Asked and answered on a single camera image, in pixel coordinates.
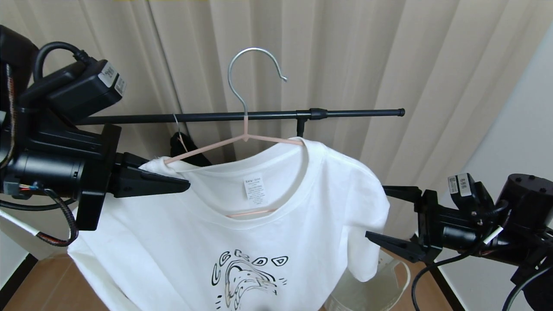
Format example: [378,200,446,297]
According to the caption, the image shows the pink clothes hanger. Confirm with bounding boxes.
[163,47,305,218]
[172,114,189,153]

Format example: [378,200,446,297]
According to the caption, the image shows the white curtain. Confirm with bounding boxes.
[0,0,553,260]

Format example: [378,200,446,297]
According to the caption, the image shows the white printed garment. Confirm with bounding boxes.
[67,137,391,311]

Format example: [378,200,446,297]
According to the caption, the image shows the white laundry basket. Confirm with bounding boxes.
[324,248,411,311]

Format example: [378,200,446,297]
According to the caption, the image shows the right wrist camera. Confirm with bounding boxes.
[448,173,496,225]

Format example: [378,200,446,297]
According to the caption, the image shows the black shorts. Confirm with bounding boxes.
[169,132,213,168]

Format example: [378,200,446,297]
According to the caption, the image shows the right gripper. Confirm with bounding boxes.
[365,185,483,263]

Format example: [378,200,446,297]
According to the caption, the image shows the black clothes rack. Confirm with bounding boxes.
[74,108,406,139]

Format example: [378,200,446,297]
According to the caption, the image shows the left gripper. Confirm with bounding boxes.
[9,123,191,232]

